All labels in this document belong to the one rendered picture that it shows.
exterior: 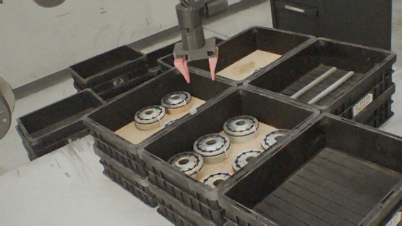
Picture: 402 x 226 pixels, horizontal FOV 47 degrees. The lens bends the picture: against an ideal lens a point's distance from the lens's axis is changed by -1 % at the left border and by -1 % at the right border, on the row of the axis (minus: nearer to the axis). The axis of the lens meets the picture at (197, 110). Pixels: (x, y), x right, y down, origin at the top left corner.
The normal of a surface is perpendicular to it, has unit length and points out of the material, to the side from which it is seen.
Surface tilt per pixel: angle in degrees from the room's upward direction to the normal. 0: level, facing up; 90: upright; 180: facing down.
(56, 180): 0
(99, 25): 90
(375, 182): 0
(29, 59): 90
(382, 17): 90
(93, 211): 0
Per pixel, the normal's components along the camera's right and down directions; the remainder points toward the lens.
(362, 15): 0.53, 0.34
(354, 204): -0.18, -0.85
